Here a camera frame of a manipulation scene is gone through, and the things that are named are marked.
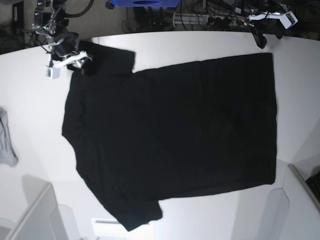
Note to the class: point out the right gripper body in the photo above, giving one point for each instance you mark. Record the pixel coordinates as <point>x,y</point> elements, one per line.
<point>63,45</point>

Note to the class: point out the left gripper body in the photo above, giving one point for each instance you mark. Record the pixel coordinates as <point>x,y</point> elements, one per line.
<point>258,34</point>

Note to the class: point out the black T-shirt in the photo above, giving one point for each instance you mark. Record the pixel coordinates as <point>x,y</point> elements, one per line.
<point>186,130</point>

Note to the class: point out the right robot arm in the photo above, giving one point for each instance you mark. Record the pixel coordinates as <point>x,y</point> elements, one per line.
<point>50,20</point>

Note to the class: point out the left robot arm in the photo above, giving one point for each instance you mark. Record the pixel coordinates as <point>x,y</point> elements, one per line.
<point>306,11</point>

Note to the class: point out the blue box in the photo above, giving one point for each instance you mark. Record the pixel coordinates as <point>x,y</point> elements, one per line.
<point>145,3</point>

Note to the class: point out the grey cloth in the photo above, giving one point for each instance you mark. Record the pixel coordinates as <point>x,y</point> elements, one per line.
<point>7,154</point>

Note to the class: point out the black keyboard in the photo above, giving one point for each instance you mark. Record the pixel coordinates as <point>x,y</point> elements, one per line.
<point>314,184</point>

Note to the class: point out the white side bin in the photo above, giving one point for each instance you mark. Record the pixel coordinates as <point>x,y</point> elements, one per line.
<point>41,220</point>

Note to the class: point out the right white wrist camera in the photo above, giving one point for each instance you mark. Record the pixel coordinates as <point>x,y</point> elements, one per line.
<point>75,61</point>

